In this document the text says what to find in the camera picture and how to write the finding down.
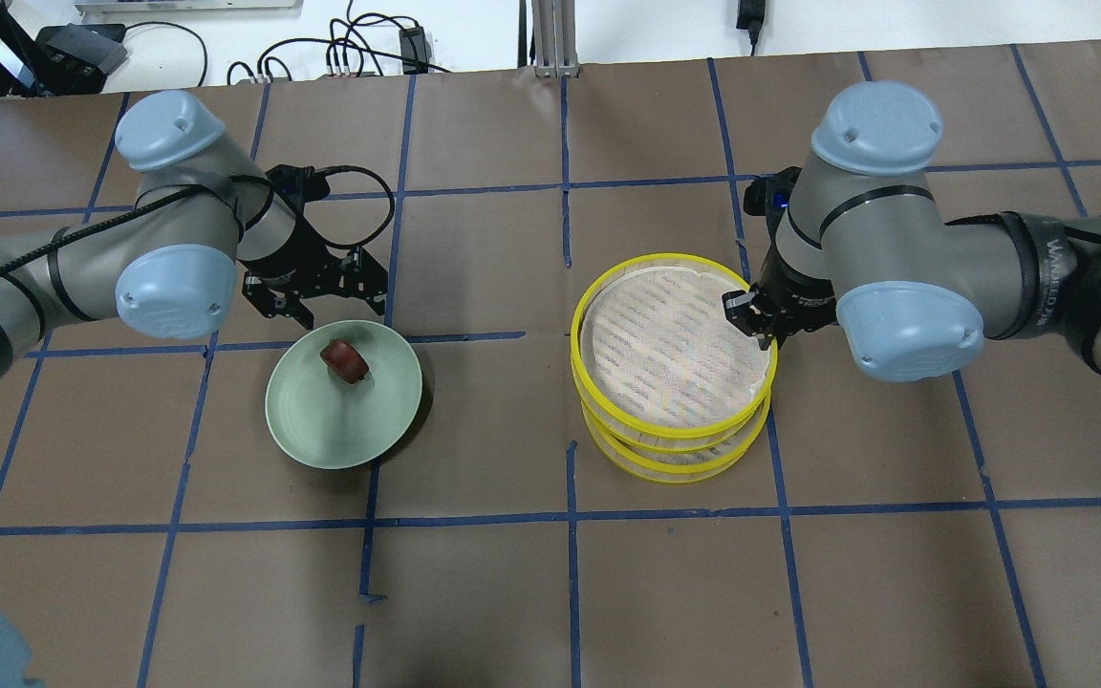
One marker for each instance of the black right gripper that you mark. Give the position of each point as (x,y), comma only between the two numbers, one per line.
(802,296)

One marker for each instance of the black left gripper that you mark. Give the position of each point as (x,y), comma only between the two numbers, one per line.
(297,250)

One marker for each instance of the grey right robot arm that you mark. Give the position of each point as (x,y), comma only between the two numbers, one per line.
(857,241)

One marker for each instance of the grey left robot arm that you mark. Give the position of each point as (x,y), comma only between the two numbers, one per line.
(207,223)

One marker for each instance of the white mesh steamer cloth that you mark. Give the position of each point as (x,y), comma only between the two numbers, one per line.
(665,344)

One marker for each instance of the yellow rimmed bottom steamer tray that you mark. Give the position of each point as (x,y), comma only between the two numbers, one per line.
(663,467)

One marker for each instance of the brown round bun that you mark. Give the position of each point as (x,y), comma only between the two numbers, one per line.
(344,361)

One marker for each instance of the light green plate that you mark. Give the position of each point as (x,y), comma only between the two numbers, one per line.
(320,420)

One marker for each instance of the black power adapter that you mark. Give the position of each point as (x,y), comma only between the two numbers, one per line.
(415,54)

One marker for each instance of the black hanging plug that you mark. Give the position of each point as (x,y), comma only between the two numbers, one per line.
(751,18)

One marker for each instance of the black tripod mount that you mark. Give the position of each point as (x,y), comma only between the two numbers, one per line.
(65,60)

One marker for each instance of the aluminium frame post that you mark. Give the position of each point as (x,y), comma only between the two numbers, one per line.
(553,33)

